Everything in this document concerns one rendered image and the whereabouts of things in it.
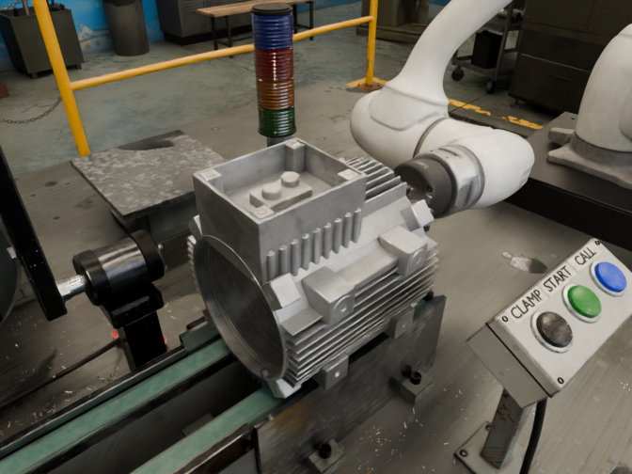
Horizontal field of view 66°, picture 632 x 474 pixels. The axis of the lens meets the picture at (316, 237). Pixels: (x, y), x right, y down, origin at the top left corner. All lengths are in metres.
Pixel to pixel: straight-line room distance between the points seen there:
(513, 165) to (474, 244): 0.31
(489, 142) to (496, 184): 0.06
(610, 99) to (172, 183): 0.83
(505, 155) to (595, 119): 0.45
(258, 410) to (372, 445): 0.18
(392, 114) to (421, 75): 0.07
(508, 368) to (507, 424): 0.17
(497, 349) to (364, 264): 0.14
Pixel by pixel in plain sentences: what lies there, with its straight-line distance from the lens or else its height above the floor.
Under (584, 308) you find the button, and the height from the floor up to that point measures 1.07.
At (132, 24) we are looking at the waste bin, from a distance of 5.51.
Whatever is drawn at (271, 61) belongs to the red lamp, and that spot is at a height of 1.15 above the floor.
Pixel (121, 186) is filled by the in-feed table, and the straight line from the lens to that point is 0.95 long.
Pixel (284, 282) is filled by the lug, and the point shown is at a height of 1.09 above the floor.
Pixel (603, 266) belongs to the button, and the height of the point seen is 1.08.
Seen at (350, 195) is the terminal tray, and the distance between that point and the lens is 0.43.
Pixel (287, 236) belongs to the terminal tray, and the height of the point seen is 1.12.
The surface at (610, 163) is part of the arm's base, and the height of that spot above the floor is 0.91.
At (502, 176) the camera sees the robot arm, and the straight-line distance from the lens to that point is 0.69.
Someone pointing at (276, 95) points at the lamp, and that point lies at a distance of 0.78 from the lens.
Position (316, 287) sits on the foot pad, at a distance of 0.42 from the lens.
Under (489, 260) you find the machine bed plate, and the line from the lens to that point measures 0.95.
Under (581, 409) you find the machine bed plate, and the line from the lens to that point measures 0.76.
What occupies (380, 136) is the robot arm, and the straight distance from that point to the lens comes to 0.77.
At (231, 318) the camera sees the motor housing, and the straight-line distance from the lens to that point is 0.56.
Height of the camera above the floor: 1.35
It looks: 35 degrees down
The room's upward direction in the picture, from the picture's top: straight up
